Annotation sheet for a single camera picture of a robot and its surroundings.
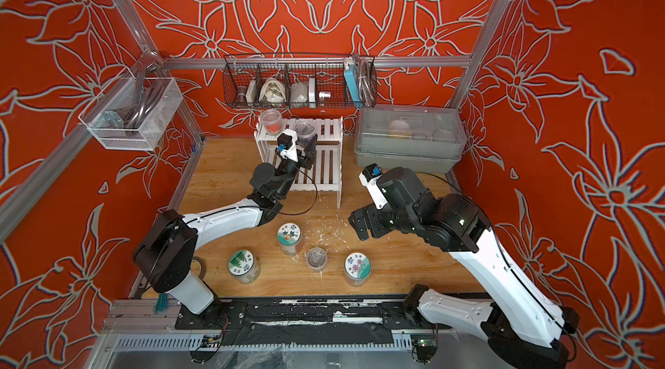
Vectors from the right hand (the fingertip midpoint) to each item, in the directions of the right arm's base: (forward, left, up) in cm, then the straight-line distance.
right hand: (359, 214), depth 60 cm
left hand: (+24, +14, +4) cm, 29 cm away
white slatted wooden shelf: (+27, +9, -19) cm, 34 cm away
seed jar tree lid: (-6, +33, -22) cm, 40 cm away
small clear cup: (-2, +12, -25) cm, 28 cm away
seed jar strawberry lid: (+5, +21, -23) cm, 31 cm away
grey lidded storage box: (+43, -23, -15) cm, 51 cm away
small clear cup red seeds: (+32, +26, +2) cm, 41 cm away
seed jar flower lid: (-5, -1, -23) cm, 24 cm away
